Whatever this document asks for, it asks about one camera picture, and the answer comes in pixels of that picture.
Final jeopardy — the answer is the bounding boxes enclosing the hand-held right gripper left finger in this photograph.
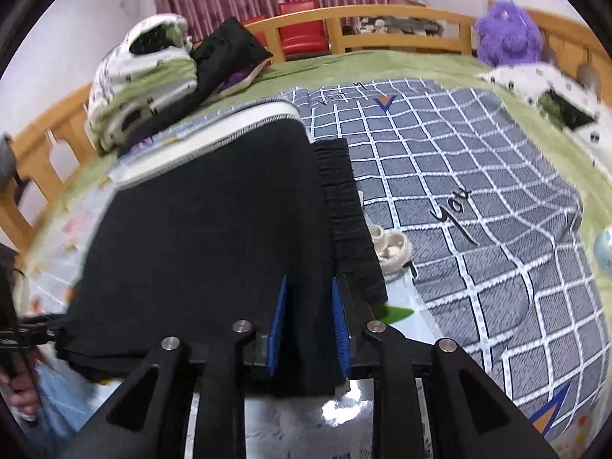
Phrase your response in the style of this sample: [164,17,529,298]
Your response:
[57,275,290,459]

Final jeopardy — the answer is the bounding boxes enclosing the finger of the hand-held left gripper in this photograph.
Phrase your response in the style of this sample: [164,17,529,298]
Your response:
[0,316,68,347]

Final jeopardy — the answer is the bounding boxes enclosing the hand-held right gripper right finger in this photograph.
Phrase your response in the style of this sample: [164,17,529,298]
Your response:
[331,275,560,459]

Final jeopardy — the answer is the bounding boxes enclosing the black pants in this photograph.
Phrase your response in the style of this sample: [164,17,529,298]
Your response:
[55,119,414,397]

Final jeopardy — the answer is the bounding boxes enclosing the person's left hand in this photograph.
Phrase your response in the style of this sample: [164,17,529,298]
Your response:
[0,373,40,424]

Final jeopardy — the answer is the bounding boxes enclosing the fruit print plastic tablecloth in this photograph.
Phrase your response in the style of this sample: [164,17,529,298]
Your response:
[19,98,460,459]

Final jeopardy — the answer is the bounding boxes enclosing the person's jeans leg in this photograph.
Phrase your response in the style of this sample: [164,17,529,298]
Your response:
[33,361,99,441]

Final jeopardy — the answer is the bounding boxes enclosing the grey checked bedsheet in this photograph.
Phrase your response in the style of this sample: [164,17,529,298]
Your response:
[287,78,586,445]

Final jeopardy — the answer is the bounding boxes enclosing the folded white floral quilt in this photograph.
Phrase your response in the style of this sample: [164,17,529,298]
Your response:
[86,13,199,154]

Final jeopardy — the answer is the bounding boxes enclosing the purple patterned cloth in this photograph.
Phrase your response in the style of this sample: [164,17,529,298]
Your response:
[215,64,266,101]

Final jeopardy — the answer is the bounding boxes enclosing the green fleece blanket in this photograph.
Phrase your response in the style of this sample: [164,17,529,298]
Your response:
[29,52,612,297]

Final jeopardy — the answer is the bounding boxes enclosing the small white blue toy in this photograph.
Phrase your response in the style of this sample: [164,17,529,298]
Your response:
[593,227,612,269]

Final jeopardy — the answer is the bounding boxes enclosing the black jacket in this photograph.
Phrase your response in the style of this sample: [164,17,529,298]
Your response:
[119,16,273,154]

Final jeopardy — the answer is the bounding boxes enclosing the red chair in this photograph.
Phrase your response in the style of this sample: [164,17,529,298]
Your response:
[277,1,330,57]
[239,15,269,53]

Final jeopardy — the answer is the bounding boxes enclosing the white floral pillow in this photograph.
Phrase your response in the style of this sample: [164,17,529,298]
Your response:
[478,64,605,146]

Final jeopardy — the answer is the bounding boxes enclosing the purple plush toy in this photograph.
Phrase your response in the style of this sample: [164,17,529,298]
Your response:
[474,0,543,67]

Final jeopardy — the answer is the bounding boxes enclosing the wooden bed frame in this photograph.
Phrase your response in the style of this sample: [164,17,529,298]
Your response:
[0,4,612,249]

